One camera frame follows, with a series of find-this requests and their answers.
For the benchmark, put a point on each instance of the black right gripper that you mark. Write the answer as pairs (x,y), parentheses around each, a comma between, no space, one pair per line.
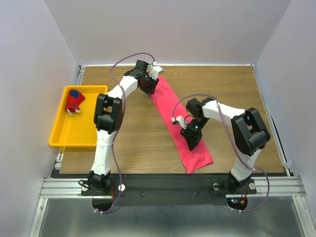
(192,138)

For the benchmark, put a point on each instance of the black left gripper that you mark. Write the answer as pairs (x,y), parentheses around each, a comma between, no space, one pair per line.
(151,90)

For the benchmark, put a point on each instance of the pink towel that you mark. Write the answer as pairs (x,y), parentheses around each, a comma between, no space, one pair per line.
(174,116)

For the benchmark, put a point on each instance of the red and blue patterned towel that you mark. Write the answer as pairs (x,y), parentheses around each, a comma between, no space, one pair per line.
(74,100)

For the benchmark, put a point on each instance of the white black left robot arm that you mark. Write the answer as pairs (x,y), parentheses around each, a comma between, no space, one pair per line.
(108,118)

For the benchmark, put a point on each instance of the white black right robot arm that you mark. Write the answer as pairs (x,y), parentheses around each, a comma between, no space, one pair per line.
(248,138)

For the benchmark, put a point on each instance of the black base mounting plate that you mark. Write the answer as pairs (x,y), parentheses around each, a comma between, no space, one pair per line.
(219,195)

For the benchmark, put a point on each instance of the yellow plastic tray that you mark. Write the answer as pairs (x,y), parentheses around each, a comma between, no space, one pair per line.
(77,131)

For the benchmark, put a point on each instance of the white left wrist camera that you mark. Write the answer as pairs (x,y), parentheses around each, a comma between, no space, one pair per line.
(155,72)

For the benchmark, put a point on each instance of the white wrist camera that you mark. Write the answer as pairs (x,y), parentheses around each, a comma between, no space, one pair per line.
(155,72)
(179,120)

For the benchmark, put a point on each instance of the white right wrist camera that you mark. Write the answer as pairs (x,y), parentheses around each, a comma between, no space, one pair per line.
(179,120)

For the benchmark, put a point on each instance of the aluminium front frame rail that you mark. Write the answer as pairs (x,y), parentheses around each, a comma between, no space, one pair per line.
(258,187)

